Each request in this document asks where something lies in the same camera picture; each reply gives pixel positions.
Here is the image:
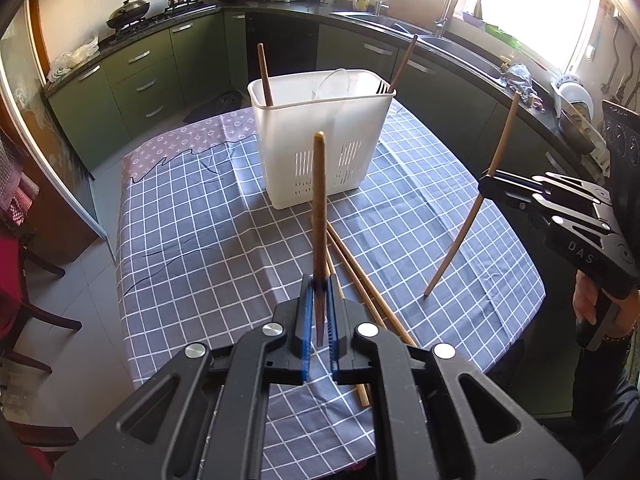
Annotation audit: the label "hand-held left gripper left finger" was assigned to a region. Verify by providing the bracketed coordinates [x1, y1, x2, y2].
[52, 272, 322, 480]

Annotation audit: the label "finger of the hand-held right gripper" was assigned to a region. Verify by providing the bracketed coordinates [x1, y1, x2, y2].
[492, 170, 614, 211]
[477, 175, 624, 237]

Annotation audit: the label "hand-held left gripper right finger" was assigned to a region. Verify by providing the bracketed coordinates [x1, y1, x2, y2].
[326, 276, 583, 480]

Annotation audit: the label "patterned wooden chopstick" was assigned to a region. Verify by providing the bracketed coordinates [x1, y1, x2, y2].
[311, 131, 331, 348]

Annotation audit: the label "clear plastic spoon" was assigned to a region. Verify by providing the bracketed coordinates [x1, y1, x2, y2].
[312, 66, 353, 103]

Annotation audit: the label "white plastic utensil holder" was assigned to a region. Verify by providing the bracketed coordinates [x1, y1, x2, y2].
[247, 67, 397, 211]

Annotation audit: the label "dark wooden chopstick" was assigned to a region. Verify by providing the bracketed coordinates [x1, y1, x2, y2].
[256, 43, 274, 107]

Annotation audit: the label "person's right forearm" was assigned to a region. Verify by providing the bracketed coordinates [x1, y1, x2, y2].
[570, 332, 640, 436]

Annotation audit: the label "person's right hand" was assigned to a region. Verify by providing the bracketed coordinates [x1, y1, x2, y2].
[573, 270, 638, 342]

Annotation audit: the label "white plate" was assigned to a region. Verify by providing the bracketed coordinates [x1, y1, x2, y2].
[556, 76, 596, 121]

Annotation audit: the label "crumpled blue bag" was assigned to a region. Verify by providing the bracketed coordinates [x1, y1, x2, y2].
[499, 62, 543, 106]

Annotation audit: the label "steel kitchen sink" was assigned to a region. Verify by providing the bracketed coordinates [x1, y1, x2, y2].
[332, 10, 501, 78]

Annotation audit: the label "blue checked tablecloth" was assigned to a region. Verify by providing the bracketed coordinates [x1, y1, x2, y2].
[115, 100, 547, 480]

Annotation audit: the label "tall steel faucet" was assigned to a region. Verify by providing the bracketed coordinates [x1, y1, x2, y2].
[434, 0, 485, 38]

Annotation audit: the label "kitchen window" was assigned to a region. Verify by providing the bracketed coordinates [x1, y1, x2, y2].
[345, 0, 601, 76]

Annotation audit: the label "wooden cutting board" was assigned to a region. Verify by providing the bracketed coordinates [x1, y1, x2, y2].
[387, 0, 458, 33]

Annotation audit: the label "dark kitchen countertop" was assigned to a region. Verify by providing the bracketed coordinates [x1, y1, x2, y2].
[42, 0, 611, 176]

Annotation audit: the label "dark wooden chair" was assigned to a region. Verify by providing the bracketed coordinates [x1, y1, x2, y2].
[0, 410, 81, 480]

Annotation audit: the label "red cushioned wooden chair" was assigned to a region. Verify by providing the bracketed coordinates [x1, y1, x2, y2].
[0, 210, 83, 376]

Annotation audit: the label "red checked apron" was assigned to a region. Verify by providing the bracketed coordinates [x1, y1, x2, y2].
[0, 130, 41, 226]

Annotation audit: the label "gas stove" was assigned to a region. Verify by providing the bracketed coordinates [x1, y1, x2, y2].
[112, 0, 218, 38]

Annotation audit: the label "white plastic bag green print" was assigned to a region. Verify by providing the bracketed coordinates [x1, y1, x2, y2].
[47, 55, 76, 83]

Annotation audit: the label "black wok with lid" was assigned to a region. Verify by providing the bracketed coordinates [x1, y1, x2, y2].
[106, 0, 151, 31]

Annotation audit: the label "metal wall pipes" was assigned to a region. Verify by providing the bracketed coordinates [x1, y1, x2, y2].
[597, 0, 636, 96]

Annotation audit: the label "wooden door frame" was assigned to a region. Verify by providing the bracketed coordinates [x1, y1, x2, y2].
[0, 0, 108, 266]

